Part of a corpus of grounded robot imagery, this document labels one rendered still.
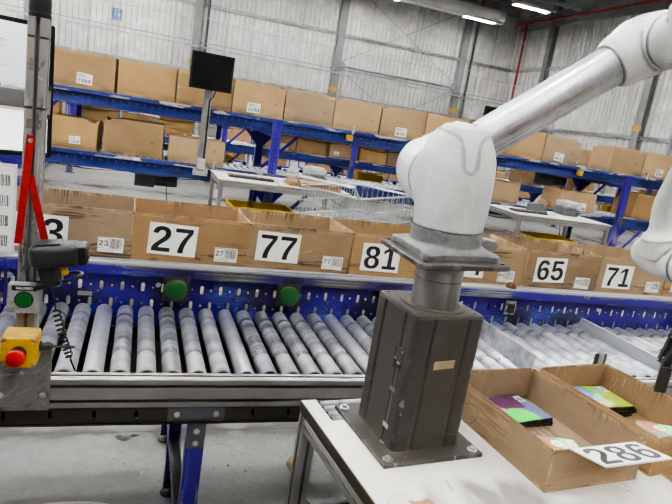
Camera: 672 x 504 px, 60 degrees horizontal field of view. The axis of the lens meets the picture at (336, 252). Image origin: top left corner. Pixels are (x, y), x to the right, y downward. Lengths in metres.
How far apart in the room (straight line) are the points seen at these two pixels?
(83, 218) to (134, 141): 4.27
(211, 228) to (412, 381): 1.03
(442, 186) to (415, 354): 0.36
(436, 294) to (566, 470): 0.46
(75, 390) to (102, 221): 0.67
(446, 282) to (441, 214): 0.15
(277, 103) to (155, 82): 1.29
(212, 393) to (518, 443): 0.76
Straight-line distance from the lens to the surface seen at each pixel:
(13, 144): 1.53
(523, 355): 2.07
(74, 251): 1.38
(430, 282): 1.27
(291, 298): 2.09
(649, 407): 1.93
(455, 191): 1.20
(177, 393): 1.58
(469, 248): 1.24
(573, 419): 1.69
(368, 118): 6.97
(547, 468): 1.37
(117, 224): 2.04
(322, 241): 2.14
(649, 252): 1.74
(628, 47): 1.59
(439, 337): 1.27
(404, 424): 1.32
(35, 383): 1.57
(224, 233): 2.06
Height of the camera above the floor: 1.43
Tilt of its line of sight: 12 degrees down
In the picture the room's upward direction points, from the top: 9 degrees clockwise
